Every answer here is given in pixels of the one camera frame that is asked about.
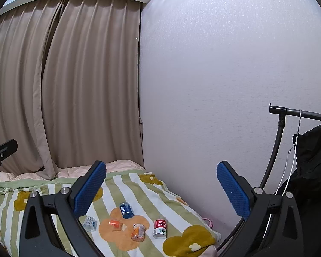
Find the beige curtain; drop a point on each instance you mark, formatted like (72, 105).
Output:
(69, 84)

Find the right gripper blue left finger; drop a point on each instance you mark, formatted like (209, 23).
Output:
(39, 236)

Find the blue label plastic cup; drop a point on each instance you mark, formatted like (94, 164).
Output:
(126, 210)

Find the pink bed sheet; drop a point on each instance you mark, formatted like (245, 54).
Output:
(75, 172)

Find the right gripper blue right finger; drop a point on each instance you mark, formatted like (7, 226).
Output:
(271, 225)

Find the small orange plastic cup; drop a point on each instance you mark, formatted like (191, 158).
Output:
(115, 225)

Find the clear light-blue label cup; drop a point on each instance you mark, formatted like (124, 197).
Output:
(89, 224)

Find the pink object by wall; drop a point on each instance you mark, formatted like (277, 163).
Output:
(208, 222)

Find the black hanging garment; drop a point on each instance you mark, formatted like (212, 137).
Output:
(305, 185)

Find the white wire hanger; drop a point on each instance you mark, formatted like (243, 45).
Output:
(290, 151)

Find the black clothes rack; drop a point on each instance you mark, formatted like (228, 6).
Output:
(282, 113)

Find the green striped floral blanket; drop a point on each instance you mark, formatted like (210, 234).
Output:
(188, 234)

